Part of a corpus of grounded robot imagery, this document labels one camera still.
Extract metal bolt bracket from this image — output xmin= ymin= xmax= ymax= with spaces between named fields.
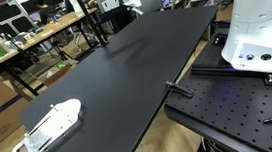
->
xmin=263 ymin=72 xmax=272 ymax=87

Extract black perforated breadboard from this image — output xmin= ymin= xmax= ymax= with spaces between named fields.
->
xmin=159 ymin=20 xmax=272 ymax=152

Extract black rod stand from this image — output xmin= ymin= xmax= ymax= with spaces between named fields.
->
xmin=67 ymin=0 xmax=113 ymax=48

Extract black lever clamp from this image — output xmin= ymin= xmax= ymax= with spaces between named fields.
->
xmin=163 ymin=80 xmax=197 ymax=100

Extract long wooden desk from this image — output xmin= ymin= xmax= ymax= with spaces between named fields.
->
xmin=0 ymin=0 xmax=98 ymax=103

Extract small brown box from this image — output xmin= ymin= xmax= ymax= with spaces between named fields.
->
xmin=43 ymin=61 xmax=73 ymax=89

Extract small green item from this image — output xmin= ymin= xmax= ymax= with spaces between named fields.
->
xmin=54 ymin=59 xmax=67 ymax=71

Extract small black tripod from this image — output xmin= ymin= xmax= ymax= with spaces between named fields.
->
xmin=48 ymin=39 xmax=77 ymax=63

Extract black aluminium rail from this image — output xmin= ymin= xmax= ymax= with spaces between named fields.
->
xmin=190 ymin=61 xmax=272 ymax=83

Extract gray slotted cabinet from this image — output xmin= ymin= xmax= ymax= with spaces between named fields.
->
xmin=96 ymin=0 xmax=122 ymax=17

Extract person with black hair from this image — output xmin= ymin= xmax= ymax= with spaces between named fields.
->
xmin=29 ymin=0 xmax=53 ymax=28

